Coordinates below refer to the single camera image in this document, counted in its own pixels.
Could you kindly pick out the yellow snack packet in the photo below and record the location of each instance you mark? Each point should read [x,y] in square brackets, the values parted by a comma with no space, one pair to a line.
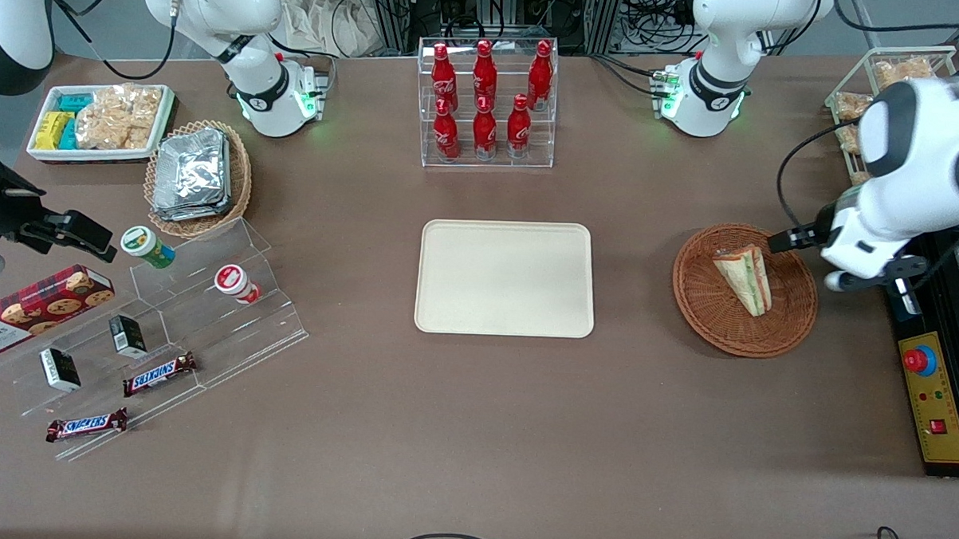
[50,131]

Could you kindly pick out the clear acrylic bottle rack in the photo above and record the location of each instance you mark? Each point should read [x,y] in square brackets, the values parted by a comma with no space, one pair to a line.
[487,164]

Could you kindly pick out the clear bag of crackers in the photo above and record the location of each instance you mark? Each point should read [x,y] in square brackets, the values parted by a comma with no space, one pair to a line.
[118,117]

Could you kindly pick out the red rocker switch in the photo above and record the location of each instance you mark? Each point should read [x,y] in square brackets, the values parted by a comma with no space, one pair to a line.
[937,426]

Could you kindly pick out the black control box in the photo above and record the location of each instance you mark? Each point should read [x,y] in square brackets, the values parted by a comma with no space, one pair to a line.
[916,444]

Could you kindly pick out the clear acrylic stepped stand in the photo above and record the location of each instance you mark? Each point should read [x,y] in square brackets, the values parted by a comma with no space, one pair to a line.
[230,336]

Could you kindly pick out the green chip can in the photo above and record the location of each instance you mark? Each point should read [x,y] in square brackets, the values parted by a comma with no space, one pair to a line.
[147,247]

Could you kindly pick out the aluminium frame post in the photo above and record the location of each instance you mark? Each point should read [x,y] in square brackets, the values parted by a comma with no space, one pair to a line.
[604,18]
[389,15]

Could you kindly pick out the brown Snickers bar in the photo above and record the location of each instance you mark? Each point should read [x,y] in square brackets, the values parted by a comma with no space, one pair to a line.
[87,425]
[159,374]

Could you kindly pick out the red cola bottle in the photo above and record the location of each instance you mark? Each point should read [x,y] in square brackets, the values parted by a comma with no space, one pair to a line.
[485,77]
[519,131]
[485,134]
[446,137]
[443,81]
[540,76]

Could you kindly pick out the triangular sandwich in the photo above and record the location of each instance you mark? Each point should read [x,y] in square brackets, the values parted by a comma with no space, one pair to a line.
[746,277]

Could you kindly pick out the red tartan cookie box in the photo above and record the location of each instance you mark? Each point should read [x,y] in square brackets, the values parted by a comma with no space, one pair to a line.
[35,310]

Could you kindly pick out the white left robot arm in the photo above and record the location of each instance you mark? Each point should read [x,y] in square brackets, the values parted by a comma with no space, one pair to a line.
[721,78]

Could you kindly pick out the oval wicker basket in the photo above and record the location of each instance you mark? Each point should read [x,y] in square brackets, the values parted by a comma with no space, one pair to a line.
[239,177]

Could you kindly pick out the silver foil packet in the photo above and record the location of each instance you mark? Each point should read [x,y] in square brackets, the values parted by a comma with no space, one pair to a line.
[186,214]
[192,168]

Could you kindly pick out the clear bag of snacks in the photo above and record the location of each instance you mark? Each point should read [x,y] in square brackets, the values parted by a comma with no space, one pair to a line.
[849,139]
[852,105]
[903,71]
[861,177]

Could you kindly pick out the beige plastic tray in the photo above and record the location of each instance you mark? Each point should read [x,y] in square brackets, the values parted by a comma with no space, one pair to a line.
[503,278]

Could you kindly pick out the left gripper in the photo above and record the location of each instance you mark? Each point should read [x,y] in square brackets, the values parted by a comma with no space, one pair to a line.
[817,230]

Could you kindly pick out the beige cloth bag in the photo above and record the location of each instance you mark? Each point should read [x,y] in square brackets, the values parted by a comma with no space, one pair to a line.
[329,21]

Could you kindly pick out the small black box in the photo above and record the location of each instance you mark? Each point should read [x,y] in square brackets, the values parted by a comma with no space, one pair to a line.
[60,369]
[129,335]

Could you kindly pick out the red emergency stop button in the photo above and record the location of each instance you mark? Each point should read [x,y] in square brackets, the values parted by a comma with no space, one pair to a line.
[919,361]

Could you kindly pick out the teal snack packet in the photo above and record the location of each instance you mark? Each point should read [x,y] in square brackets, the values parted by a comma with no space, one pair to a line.
[68,135]
[75,102]

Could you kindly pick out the yellow control panel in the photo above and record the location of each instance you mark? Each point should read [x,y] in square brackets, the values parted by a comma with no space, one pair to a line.
[934,397]

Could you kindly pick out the red chip can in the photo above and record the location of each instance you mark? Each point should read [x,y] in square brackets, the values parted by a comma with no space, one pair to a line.
[236,283]

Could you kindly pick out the round brown wicker basket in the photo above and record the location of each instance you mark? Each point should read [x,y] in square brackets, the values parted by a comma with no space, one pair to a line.
[717,318]

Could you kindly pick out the white rectangular dish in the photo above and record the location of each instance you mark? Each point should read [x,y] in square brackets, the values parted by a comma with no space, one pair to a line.
[53,154]

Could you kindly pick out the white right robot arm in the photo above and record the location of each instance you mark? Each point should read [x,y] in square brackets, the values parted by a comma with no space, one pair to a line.
[266,94]

